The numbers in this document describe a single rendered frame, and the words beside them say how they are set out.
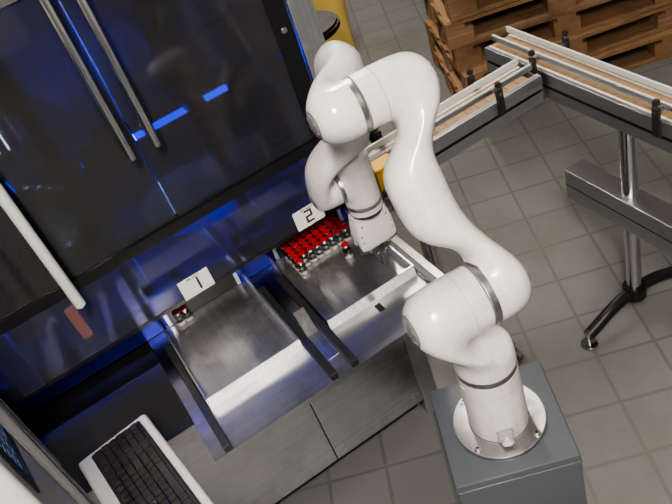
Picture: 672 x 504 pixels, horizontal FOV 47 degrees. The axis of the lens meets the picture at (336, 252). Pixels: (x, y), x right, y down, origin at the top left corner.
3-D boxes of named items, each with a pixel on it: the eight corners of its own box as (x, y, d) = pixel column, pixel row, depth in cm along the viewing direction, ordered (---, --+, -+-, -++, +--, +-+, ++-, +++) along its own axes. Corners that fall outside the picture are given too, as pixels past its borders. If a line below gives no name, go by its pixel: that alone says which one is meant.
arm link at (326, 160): (300, 142, 146) (322, 224, 173) (374, 105, 148) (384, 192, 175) (280, 111, 151) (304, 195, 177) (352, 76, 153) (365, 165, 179)
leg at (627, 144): (615, 297, 273) (603, 118, 225) (634, 284, 275) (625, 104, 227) (635, 310, 267) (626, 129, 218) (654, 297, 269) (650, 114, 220)
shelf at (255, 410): (150, 346, 205) (147, 341, 204) (364, 213, 221) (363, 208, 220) (218, 466, 170) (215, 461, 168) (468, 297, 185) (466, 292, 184)
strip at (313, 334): (300, 329, 191) (292, 313, 187) (310, 322, 192) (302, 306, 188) (328, 360, 181) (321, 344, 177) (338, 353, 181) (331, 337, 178)
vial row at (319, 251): (295, 268, 208) (289, 256, 205) (349, 235, 212) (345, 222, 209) (298, 272, 206) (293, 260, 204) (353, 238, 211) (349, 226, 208)
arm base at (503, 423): (560, 446, 150) (551, 388, 138) (466, 472, 151) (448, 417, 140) (530, 373, 164) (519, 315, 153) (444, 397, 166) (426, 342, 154)
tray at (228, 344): (164, 331, 205) (158, 322, 203) (246, 279, 211) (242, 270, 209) (211, 409, 180) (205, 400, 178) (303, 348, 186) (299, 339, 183)
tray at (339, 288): (271, 264, 213) (267, 255, 210) (348, 217, 218) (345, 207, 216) (331, 330, 187) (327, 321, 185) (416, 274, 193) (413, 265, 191)
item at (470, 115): (368, 213, 223) (353, 171, 213) (341, 192, 235) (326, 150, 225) (548, 102, 239) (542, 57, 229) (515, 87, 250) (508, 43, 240)
